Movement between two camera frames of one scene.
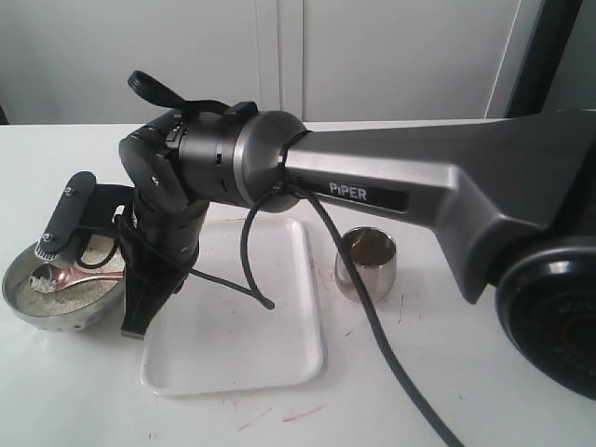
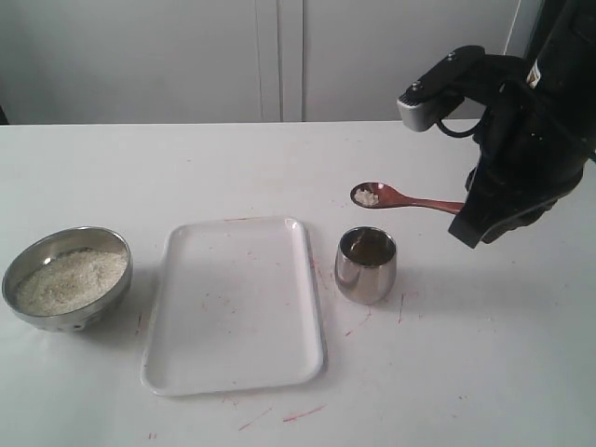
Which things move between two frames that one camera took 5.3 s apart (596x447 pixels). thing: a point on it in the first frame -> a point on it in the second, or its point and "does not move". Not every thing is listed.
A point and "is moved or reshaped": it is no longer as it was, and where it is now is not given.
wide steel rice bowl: (72, 306) does not move
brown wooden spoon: (50, 277) is moved or reshaped
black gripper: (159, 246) -> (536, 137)
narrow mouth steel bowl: (373, 252) does not move
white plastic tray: (208, 339) does not move
